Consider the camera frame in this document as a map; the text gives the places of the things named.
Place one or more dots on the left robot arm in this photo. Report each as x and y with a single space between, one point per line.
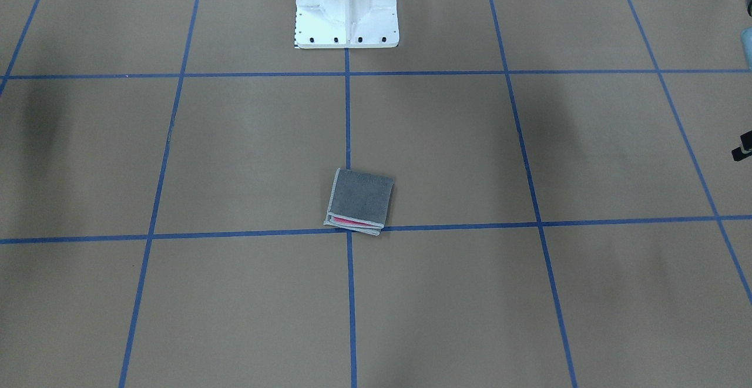
745 38

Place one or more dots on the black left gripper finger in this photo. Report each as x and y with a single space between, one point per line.
743 150

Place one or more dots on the pink towel with grey edge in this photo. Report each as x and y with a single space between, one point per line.
359 201

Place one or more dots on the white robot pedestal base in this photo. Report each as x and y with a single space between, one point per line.
346 24

